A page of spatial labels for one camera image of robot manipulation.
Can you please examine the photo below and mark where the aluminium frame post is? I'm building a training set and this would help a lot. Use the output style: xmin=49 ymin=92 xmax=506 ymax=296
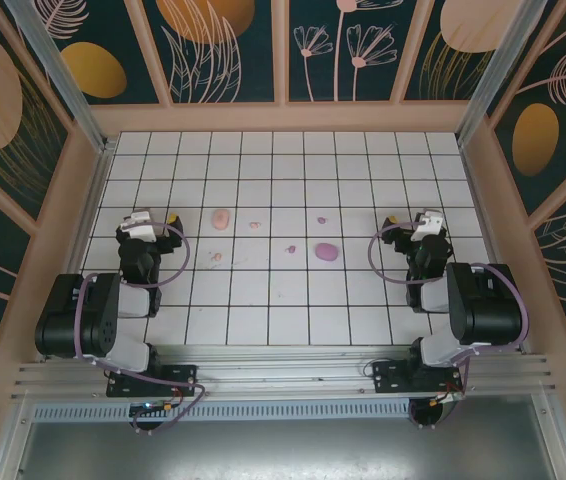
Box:
xmin=455 ymin=0 xmax=564 ymax=146
xmin=3 ymin=0 xmax=114 ymax=154

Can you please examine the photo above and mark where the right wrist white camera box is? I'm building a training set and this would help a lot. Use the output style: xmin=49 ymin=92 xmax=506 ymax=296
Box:
xmin=411 ymin=210 xmax=445 ymax=242

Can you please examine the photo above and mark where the small circuit board with wires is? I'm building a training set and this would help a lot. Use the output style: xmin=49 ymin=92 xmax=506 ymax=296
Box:
xmin=130 ymin=399 xmax=179 ymax=419
xmin=430 ymin=389 xmax=464 ymax=406

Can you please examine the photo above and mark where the grey metal sheet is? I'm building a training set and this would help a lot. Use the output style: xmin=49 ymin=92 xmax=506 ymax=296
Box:
xmin=0 ymin=394 xmax=566 ymax=480

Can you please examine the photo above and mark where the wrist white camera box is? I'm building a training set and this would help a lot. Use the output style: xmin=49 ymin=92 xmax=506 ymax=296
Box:
xmin=411 ymin=210 xmax=445 ymax=242
xmin=115 ymin=211 xmax=158 ymax=242

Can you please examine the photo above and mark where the aluminium mounting rail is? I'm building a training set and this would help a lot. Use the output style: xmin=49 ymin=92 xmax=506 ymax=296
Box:
xmin=12 ymin=343 xmax=557 ymax=401

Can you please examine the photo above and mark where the slotted grey cable duct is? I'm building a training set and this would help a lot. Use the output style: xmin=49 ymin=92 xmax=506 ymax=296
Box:
xmin=32 ymin=398 xmax=417 ymax=422

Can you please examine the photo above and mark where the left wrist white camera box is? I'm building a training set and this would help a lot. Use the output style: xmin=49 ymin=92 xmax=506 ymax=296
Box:
xmin=115 ymin=211 xmax=158 ymax=242

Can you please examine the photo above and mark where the aluminium side rail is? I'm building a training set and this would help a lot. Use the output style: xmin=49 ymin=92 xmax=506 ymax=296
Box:
xmin=457 ymin=142 xmax=509 ymax=271
xmin=65 ymin=142 xmax=114 ymax=274

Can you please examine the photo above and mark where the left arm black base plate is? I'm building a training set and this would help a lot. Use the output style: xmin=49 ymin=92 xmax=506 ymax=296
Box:
xmin=106 ymin=363 xmax=199 ymax=399

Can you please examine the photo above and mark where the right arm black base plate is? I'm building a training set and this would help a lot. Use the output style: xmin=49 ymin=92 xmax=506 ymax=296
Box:
xmin=371 ymin=360 xmax=464 ymax=396

